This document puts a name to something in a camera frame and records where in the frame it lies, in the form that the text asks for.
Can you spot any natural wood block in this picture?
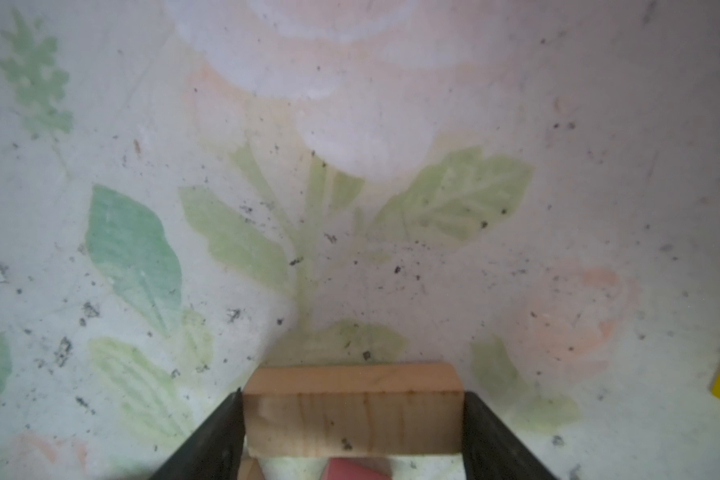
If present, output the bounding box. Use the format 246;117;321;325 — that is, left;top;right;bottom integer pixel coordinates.
242;363;465;458
237;454;265;480

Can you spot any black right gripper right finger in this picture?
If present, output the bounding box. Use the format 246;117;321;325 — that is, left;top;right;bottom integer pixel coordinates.
462;391;556;480

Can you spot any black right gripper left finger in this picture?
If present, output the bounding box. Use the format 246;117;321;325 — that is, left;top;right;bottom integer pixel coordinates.
149;388;246;480

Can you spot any pink rectangular block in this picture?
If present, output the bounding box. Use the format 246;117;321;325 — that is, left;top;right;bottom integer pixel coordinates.
320;458;391;480

